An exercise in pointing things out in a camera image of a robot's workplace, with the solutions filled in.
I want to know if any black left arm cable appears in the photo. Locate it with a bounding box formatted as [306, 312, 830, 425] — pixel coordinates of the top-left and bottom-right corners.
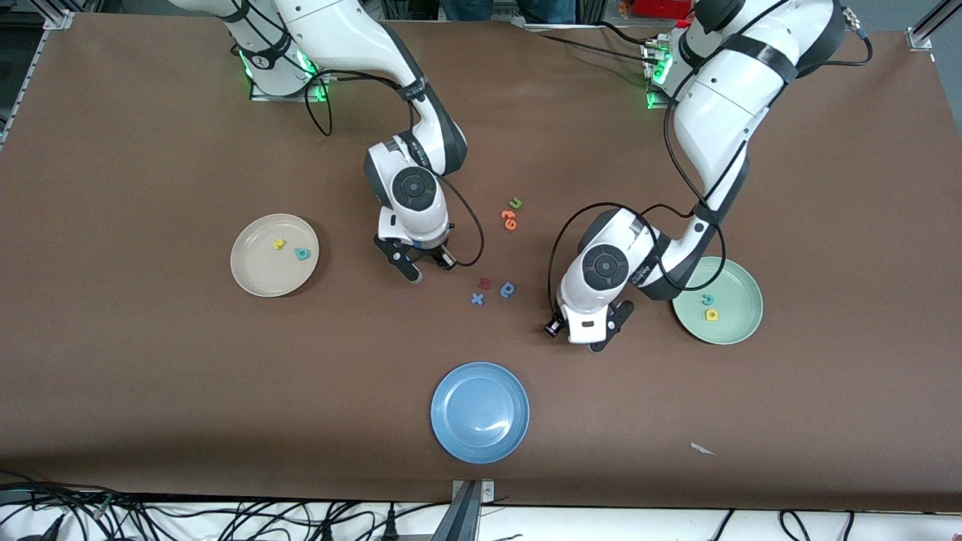
[547, 4, 874, 309]

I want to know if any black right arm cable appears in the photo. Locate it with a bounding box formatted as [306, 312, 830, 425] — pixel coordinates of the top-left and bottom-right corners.
[303, 68, 486, 267]

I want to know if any person in blue jeans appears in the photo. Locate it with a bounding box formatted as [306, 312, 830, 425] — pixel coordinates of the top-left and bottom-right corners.
[442, 0, 578, 23]

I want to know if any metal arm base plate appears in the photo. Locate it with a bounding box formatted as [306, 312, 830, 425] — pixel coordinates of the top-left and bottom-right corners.
[645, 38, 677, 112]
[250, 45, 331, 103]

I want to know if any brown table cover sheet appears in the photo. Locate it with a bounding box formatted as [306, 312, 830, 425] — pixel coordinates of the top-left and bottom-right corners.
[0, 14, 962, 513]

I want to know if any blue plate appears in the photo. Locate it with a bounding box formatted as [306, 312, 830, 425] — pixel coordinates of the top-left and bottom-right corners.
[430, 361, 531, 465]

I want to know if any beige brown plate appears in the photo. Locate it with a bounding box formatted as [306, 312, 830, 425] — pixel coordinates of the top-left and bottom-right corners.
[230, 213, 320, 298]

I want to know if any silver metal bracket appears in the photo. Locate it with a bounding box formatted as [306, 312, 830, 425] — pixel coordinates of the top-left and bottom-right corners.
[451, 479, 495, 503]

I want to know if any black base cable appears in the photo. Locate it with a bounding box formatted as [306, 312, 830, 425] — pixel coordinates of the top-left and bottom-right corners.
[526, 29, 656, 62]

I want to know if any black floor cable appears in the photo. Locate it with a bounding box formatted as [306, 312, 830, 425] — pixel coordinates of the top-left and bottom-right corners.
[778, 509, 814, 541]
[0, 470, 151, 541]

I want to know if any light green plate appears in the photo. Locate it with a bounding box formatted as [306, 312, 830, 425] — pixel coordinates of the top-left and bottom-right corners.
[671, 256, 764, 346]

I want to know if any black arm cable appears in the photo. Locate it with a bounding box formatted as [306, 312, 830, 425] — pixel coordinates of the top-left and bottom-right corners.
[547, 4, 874, 309]
[303, 68, 486, 267]

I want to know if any aluminium frame rail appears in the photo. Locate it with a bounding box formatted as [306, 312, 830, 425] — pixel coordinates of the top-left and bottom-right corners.
[906, 0, 962, 52]
[0, 9, 76, 151]

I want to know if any dark aluminium post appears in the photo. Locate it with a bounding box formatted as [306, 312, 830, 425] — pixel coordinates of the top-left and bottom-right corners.
[431, 481, 482, 541]

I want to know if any red box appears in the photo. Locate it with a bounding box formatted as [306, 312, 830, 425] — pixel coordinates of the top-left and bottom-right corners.
[631, 0, 685, 20]

